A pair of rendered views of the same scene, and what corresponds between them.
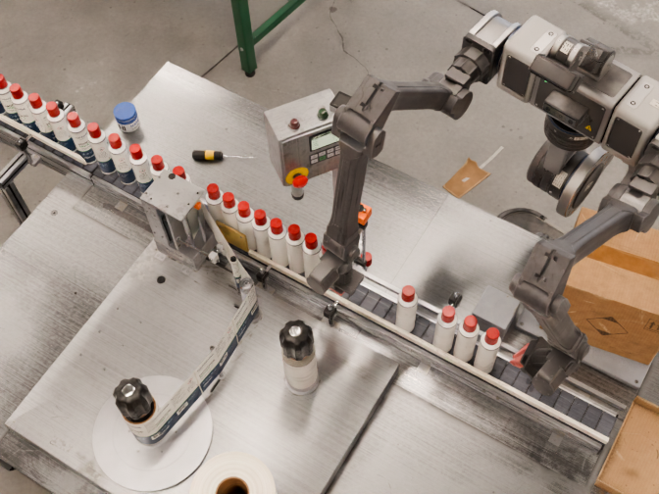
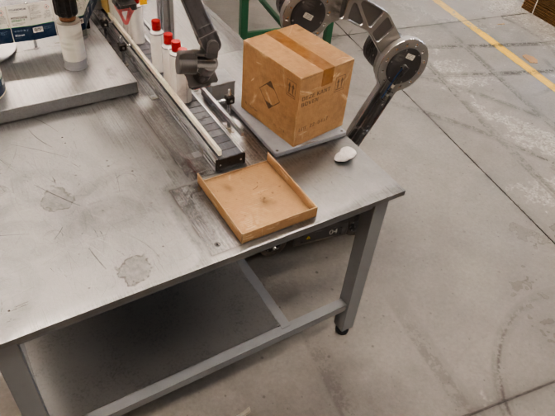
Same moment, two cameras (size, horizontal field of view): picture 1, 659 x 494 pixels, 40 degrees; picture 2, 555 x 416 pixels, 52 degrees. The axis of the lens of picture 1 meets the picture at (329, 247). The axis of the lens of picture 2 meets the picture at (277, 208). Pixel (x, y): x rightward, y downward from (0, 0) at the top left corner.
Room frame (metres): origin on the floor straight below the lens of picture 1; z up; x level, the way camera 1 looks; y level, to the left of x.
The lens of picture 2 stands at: (-0.55, -1.37, 2.03)
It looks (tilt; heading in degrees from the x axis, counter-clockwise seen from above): 43 degrees down; 21
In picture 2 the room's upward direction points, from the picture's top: 6 degrees clockwise
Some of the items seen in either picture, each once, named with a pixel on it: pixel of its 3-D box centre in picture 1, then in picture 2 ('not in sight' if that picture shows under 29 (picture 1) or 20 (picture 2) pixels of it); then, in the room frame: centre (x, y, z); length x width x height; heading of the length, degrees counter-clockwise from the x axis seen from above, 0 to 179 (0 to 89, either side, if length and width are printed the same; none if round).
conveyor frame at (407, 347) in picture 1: (332, 289); (139, 49); (1.20, 0.00, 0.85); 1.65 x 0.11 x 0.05; 56
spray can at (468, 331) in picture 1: (466, 337); (177, 67); (0.97, -0.34, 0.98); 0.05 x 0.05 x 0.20
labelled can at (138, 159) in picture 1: (142, 169); not in sight; (1.55, 0.53, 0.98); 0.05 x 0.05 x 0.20
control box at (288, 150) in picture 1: (307, 139); not in sight; (1.33, 0.04, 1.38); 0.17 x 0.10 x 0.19; 111
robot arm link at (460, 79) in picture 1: (451, 93); not in sight; (1.41, -0.31, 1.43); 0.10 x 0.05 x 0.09; 137
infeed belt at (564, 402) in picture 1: (332, 288); (139, 48); (1.20, 0.00, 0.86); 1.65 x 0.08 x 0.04; 56
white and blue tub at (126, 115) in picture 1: (126, 117); not in sight; (1.84, 0.62, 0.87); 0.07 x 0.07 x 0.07
